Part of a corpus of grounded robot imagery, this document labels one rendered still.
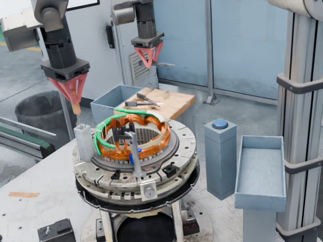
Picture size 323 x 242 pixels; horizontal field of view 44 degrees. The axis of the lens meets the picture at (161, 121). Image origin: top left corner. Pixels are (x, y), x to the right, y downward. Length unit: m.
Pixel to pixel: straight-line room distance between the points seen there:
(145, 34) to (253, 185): 0.56
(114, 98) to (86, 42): 2.05
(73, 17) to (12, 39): 2.67
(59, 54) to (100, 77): 2.67
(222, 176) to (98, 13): 2.27
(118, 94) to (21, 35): 0.70
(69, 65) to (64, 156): 0.82
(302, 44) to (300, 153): 0.33
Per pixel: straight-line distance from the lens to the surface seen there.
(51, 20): 0.79
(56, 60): 0.87
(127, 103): 1.26
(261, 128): 3.25
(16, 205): 1.47
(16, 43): 0.85
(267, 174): 1.02
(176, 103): 1.28
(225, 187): 1.30
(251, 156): 1.09
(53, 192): 1.47
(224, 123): 1.20
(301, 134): 1.20
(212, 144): 1.22
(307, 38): 1.09
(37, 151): 1.85
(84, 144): 0.97
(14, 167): 3.21
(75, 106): 0.94
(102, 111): 1.35
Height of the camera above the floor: 1.63
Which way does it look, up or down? 29 degrees down
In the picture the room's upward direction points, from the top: 6 degrees counter-clockwise
